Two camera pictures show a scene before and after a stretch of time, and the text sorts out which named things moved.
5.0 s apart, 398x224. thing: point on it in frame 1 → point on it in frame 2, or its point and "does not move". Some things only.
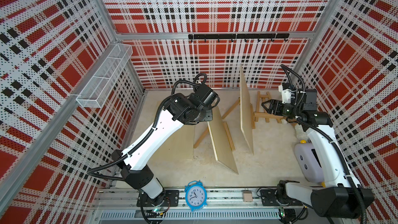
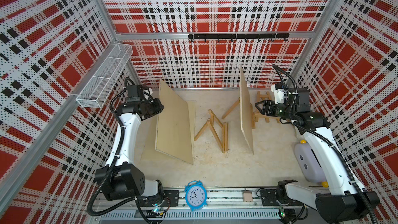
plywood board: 222,147 → 173,136
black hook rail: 245,36 does not move
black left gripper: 208,116 → 158,108
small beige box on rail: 247,196 does not move
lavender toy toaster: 309,162 does not move
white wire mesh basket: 96,92 does not move
